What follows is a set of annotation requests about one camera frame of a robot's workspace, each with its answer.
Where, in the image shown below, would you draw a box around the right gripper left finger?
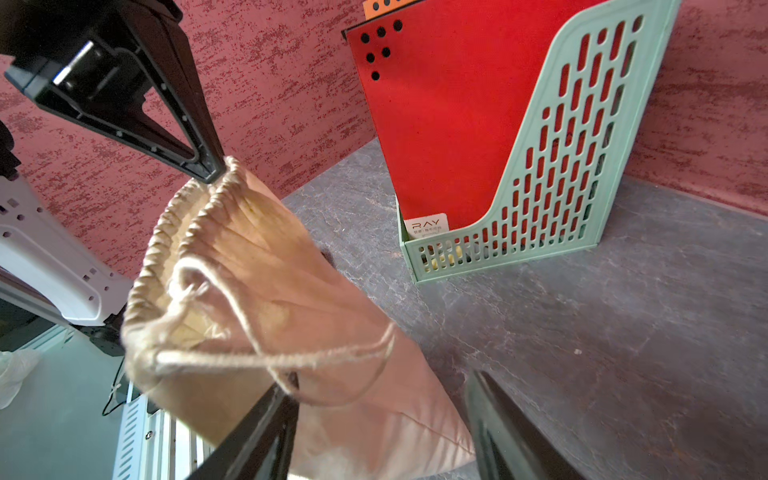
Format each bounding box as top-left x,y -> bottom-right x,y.
188,384 -> 300,480

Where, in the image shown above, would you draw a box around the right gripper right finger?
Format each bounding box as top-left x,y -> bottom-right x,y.
464,370 -> 582,480

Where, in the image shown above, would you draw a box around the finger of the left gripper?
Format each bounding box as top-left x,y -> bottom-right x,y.
3,1 -> 226,184

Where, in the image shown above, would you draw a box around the beige drawstring cloth bag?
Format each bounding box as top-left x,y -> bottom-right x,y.
121,157 -> 475,479

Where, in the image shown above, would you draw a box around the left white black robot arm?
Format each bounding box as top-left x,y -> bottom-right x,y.
1,1 -> 225,356

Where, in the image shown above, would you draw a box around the orange folder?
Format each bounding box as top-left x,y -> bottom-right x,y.
362,0 -> 416,20

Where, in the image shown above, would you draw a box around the green plastic file rack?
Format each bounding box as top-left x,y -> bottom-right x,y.
399,1 -> 680,283

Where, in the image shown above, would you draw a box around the red folder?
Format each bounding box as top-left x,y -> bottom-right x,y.
344,0 -> 594,238

